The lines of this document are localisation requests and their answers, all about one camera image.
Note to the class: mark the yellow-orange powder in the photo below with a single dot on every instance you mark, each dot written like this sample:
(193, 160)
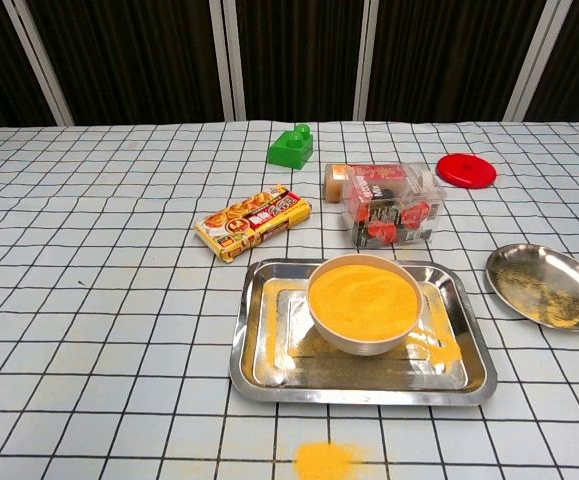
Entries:
(364, 300)

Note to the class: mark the white bowl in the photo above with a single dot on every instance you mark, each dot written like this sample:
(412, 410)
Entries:
(364, 346)

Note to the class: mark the orange powder pile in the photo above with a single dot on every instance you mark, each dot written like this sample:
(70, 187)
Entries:
(324, 462)

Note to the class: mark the yellow snack packet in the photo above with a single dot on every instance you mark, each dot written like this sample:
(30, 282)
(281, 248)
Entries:
(254, 220)

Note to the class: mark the brown drink bottle red label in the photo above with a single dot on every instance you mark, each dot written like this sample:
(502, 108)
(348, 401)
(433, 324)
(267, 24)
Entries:
(334, 185)

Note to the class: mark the green toy building brick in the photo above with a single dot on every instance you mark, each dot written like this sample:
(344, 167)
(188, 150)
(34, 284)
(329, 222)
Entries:
(289, 150)

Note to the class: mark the clear box with red sachets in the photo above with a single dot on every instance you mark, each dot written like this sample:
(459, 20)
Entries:
(394, 220)

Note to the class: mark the rectangular steel tray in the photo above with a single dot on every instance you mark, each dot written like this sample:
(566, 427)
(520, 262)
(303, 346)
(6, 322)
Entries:
(269, 350)

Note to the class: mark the red round plastic lid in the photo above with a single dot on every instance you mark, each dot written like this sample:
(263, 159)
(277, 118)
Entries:
(466, 171)

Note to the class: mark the white black checked tablecloth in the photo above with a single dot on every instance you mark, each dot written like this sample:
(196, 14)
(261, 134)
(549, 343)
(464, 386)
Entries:
(69, 300)

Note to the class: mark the round steel plate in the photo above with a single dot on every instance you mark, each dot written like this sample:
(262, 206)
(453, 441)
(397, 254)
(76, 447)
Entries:
(544, 280)

